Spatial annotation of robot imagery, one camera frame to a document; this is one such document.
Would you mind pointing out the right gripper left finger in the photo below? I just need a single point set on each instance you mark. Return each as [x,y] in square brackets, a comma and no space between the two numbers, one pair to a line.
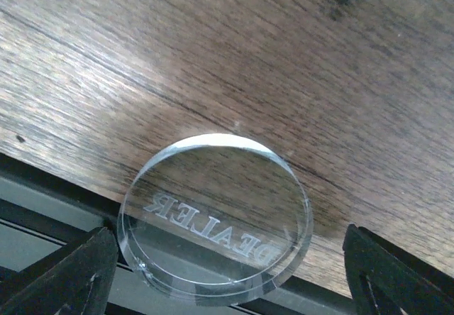
[75,279]

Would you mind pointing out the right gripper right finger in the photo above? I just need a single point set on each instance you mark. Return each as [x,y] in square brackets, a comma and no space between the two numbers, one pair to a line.
[385,279]

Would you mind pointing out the clear round lens disc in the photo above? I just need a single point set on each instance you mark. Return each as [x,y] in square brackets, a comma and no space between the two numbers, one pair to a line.
[214,220]

